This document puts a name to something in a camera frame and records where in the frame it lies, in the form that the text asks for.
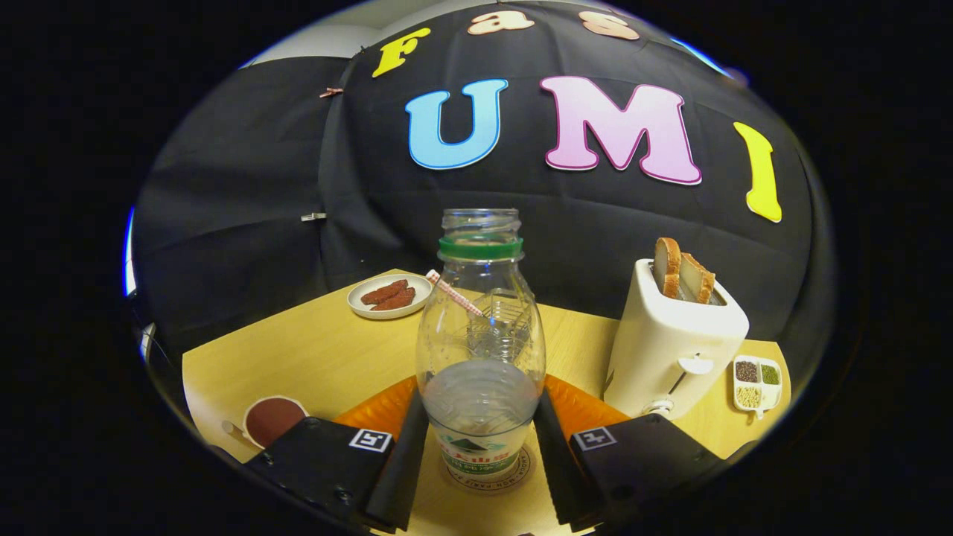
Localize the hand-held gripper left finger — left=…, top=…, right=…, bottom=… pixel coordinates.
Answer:
left=242, top=375, right=432, bottom=534

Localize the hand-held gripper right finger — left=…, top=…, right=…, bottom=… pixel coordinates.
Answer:
left=532, top=374, right=724, bottom=534

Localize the round wooden coaster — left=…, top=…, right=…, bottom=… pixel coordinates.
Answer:
left=439, top=445, right=535, bottom=493

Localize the clear plastic juice bottle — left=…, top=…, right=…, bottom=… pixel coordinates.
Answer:
left=415, top=208, right=547, bottom=483

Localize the beige cup with wooden handle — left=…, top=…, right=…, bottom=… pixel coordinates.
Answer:
left=221, top=395, right=310, bottom=450

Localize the wooden table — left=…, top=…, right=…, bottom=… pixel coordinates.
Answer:
left=182, top=268, right=792, bottom=536

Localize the white toaster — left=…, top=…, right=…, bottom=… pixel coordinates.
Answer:
left=603, top=258, right=750, bottom=422

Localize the round white plate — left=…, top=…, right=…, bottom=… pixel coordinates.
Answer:
left=347, top=274, right=433, bottom=321

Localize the reddish brown sausage piece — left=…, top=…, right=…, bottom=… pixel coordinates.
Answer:
left=361, top=279, right=409, bottom=306
left=371, top=287, right=417, bottom=312

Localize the red striped straw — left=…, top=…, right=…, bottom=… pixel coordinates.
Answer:
left=425, top=269, right=485, bottom=319

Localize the white divided bean dish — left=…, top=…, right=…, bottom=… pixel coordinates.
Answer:
left=733, top=355, right=783, bottom=421

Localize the toast slice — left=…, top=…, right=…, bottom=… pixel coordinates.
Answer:
left=678, top=253, right=716, bottom=304
left=654, top=237, right=683, bottom=300

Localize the black backdrop cloth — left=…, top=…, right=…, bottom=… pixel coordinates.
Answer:
left=133, top=0, right=835, bottom=373

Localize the metal wire basket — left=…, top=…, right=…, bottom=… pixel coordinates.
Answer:
left=468, top=290, right=534, bottom=351

